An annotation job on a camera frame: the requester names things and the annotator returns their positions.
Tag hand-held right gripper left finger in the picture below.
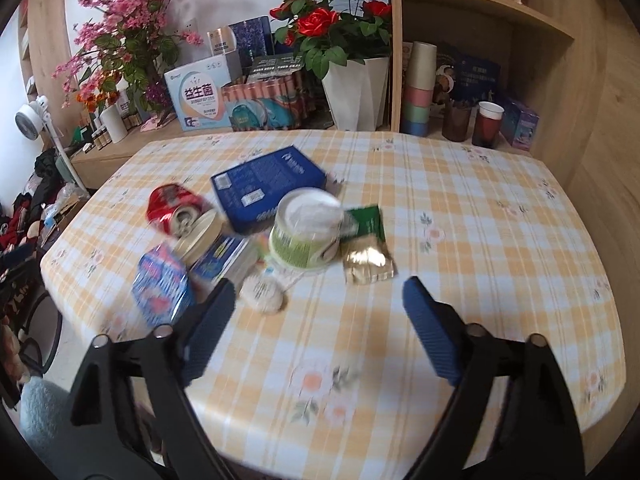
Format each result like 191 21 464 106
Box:
70 277 236 480

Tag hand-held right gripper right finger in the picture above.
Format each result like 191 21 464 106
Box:
402 276 586 480

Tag blue pink snack packet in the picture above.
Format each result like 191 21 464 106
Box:
131 242 196 328

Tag clear box blue label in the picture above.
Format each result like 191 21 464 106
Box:
189 235 258 293

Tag green gold foil packet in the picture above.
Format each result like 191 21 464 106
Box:
341 205 397 286

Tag beige round tin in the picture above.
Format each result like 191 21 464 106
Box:
172 210 226 266

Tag green white round container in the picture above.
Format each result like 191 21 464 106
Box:
269 187 346 273

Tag crushed red soda can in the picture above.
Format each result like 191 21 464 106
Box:
146 183 213 238

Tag yellow plaid tablecloth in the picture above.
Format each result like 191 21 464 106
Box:
40 129 628 466

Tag black metal chair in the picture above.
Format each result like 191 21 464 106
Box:
0 260 63 376

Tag fluffy light blue slipper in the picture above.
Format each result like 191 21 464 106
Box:
20 377 76 456

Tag cardboard box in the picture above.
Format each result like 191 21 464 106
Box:
42 194 83 241

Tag wooden sideboard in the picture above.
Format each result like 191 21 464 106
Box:
70 122 186 188

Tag brown glass tumbler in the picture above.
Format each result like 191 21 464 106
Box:
442 102 473 143

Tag red tumbler with white cup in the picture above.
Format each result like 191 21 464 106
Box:
471 101 503 148

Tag pink cloth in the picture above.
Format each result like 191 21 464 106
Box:
140 112 178 133

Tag stack of pastel cups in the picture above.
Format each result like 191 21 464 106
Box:
400 85 432 137

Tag pile of clothes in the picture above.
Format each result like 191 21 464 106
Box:
0 150 58 261

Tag tall white vase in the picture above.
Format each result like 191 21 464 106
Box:
100 102 130 143

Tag small light blue box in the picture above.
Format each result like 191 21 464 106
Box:
500 95 541 151

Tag white pastel carton box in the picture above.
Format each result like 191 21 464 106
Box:
164 55 236 133

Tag purple artificial flowers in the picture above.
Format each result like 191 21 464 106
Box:
145 80 173 113

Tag white angular flower pot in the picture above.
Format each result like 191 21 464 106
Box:
321 57 391 132

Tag dark blue gift box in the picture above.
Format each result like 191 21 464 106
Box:
452 52 501 106

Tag orange artificial flowers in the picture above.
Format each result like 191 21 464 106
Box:
75 70 123 113

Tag stack of paper cups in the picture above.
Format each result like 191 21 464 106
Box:
409 41 437 91

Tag black printed box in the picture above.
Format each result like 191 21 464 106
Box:
247 54 306 78

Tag silver box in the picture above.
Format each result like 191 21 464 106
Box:
207 27 238 56

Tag dark blue patterned box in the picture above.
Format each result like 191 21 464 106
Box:
230 17 273 68

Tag wooden shelf unit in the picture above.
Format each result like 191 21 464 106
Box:
387 0 611 196

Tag red rose artificial plant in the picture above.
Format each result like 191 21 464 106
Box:
269 0 393 78

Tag pink blossom artificial tree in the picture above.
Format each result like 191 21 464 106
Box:
52 0 208 111

